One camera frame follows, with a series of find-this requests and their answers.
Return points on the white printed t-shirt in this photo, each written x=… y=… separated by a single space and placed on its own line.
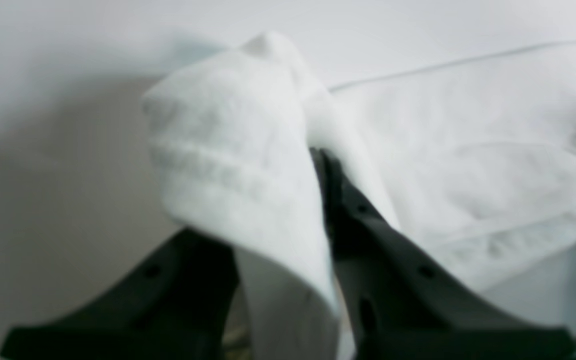
x=474 y=161

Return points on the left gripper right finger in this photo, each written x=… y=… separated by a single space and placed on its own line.
x=402 y=304

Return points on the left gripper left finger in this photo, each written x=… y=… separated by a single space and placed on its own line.
x=173 y=306

